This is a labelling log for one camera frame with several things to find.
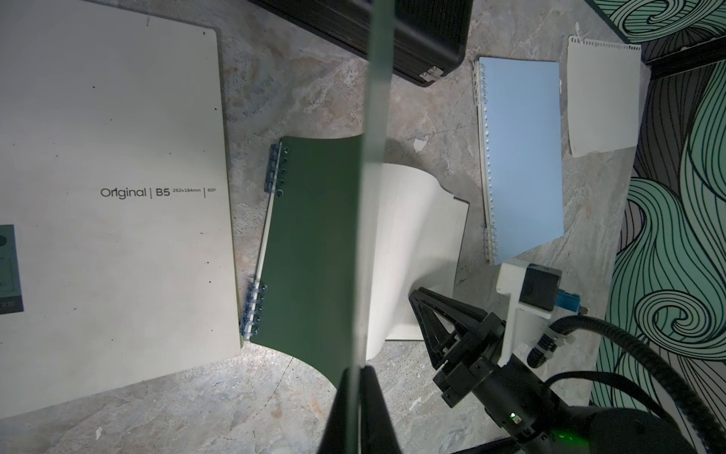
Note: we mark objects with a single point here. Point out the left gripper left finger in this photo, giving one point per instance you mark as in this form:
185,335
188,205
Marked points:
341,430

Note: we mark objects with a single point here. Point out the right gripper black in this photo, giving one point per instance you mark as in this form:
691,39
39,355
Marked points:
464,345

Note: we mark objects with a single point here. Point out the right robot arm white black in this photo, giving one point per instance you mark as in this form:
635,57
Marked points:
608,430

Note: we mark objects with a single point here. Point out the beige spiral notebook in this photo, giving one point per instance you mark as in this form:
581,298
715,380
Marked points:
117,258

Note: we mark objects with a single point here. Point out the black hard case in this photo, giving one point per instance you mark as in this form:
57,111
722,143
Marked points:
429,37

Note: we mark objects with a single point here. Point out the dark green spiral notebook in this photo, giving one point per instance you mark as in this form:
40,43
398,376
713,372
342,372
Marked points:
348,237

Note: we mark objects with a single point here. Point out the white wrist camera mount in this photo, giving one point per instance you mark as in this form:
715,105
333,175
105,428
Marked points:
535,302

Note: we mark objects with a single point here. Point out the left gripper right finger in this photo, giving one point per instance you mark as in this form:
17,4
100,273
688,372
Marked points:
377,434

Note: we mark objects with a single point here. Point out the torn lined paper page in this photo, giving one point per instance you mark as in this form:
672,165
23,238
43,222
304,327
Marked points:
603,95

